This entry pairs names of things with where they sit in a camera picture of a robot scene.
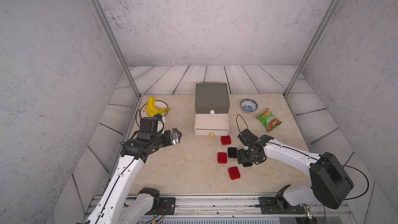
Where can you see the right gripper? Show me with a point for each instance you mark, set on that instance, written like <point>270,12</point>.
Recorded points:
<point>240,157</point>

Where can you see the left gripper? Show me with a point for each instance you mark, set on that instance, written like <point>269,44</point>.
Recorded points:
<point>169,140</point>

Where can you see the black brooch box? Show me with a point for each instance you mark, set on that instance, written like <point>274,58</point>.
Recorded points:
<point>247,164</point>
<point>232,152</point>

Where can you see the red brooch box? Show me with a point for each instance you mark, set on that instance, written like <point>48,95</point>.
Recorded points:
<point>222,158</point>
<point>226,140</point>
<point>234,173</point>

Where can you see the white drawer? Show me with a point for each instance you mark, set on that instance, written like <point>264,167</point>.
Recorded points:
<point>217,124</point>

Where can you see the grey top drawer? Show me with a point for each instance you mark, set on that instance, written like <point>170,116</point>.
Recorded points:
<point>212,97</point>

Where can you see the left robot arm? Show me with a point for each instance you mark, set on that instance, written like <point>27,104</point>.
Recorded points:
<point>150,137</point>

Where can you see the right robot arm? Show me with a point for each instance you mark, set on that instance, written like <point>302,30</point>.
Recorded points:
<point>330,184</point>

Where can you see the three-drawer storage cabinet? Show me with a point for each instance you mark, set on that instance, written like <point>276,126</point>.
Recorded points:
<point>212,107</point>

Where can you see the yellow banana bunch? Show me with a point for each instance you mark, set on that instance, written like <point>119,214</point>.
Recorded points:
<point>151,107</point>

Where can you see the cream round plate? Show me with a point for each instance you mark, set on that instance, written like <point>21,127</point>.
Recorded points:
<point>159,106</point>

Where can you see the green snack bag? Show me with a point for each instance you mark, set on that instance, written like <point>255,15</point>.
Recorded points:
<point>268,120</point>

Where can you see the blue white porcelain bowl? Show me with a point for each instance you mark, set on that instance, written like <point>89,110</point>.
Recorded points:
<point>248,105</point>

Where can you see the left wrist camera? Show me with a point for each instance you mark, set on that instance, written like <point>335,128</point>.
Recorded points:
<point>161,120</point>

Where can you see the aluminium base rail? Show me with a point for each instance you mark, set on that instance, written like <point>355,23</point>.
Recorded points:
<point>246,209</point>

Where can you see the right metal frame post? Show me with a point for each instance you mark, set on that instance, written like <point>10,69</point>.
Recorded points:
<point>329,13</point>

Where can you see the metal frame post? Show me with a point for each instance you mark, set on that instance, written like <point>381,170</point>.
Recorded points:
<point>329,13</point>
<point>114,44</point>

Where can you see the left metal frame post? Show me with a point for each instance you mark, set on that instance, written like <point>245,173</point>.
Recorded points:
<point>114,44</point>

